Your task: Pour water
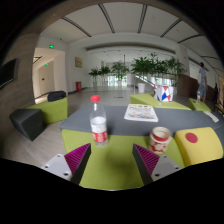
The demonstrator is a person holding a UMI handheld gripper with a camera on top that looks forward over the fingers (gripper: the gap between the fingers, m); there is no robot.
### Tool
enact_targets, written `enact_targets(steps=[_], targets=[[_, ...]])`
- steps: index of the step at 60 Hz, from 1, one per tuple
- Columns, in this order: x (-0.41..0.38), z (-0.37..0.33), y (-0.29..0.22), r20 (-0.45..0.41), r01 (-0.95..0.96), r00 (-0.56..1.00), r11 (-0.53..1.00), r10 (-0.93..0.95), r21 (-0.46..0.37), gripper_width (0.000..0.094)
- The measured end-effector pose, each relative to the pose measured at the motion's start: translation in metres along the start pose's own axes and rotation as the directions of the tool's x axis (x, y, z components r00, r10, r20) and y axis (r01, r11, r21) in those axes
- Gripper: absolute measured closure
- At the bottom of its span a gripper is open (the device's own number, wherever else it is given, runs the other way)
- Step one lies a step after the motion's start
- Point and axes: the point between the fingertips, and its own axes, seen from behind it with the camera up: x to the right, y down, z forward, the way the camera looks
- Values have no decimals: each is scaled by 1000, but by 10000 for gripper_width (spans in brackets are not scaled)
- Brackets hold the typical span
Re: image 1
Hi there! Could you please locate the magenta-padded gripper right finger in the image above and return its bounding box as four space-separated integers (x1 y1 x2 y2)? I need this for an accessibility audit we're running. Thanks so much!
131 143 184 186

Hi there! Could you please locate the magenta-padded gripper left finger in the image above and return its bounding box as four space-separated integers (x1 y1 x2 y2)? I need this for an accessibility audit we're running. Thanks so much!
41 143 92 186

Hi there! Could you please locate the clear water bottle red cap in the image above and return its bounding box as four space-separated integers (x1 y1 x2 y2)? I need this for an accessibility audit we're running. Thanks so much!
89 94 109 148

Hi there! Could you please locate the red and white paper cup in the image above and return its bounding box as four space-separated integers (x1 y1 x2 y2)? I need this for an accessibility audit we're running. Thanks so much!
148 126 173 155

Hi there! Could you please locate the flat round red coaster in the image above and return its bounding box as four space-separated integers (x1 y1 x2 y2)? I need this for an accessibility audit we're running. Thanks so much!
185 132 199 144

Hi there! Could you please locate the dark grey cube seat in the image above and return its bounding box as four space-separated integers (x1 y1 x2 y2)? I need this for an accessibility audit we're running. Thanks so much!
8 108 45 142

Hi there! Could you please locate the green cube seat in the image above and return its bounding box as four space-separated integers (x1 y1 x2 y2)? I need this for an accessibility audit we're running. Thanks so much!
27 96 69 126

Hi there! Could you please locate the colourful printed magazine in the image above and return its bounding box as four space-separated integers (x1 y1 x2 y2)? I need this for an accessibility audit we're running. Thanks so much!
123 103 160 123

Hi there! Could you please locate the white and yellow booklet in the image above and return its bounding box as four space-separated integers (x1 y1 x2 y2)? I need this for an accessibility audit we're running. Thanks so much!
203 110 220 123

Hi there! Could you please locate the small green table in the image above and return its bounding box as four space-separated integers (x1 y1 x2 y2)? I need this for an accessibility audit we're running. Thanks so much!
188 97 213 113

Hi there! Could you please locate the long green table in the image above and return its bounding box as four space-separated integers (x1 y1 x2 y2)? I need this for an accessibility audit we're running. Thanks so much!
129 93 192 111

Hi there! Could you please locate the black bag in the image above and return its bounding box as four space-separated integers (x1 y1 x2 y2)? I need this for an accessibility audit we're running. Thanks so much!
47 90 68 102

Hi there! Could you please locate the white red blue polyhedron box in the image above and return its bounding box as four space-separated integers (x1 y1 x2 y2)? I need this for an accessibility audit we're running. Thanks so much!
153 84 175 103

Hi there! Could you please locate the person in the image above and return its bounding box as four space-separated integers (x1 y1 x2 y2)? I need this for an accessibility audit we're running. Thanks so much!
196 61 209 103

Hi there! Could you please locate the group of potted plants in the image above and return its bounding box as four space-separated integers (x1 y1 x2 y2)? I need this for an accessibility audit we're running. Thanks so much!
88 52 186 94

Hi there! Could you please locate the black wall screen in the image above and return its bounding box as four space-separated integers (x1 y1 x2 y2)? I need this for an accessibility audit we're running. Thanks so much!
0 58 19 90

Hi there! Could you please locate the framed wall picture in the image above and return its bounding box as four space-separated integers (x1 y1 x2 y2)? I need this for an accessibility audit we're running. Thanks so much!
74 56 83 69

